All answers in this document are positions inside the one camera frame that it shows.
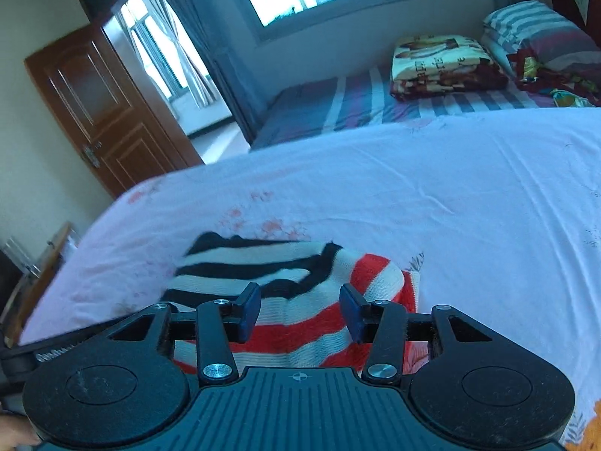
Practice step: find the striped pillow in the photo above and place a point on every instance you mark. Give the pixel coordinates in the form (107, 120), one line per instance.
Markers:
(544, 33)

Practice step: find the folded printed blanket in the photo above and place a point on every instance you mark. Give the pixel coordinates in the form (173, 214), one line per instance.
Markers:
(446, 65)

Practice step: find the hallway window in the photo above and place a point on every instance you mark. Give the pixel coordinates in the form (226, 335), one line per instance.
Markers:
(159, 47)

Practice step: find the striped purple bed sheet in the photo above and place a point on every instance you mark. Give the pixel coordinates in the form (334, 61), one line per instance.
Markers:
(328, 108)

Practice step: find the white floral bed sheet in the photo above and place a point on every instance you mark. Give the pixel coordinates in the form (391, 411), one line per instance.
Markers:
(422, 188)

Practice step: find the striped knit sweater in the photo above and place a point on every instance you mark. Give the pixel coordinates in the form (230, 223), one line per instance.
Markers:
(300, 286)

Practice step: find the wooden furniture piece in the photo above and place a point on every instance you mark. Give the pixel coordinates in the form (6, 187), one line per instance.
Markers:
(42, 277)

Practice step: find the red headboard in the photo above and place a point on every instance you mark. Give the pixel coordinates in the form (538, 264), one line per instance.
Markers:
(570, 4)

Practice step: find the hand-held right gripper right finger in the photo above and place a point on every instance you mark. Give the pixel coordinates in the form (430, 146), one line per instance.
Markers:
(351, 311)

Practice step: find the red patterned cloth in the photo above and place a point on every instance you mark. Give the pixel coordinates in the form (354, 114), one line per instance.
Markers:
(563, 80)

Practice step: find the person's left hand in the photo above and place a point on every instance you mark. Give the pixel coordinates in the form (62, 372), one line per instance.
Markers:
(14, 430)

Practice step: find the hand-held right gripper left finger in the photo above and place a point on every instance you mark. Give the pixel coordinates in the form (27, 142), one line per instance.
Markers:
(251, 311)

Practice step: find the brown wooden door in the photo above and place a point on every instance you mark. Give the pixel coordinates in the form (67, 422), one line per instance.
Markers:
(117, 112)

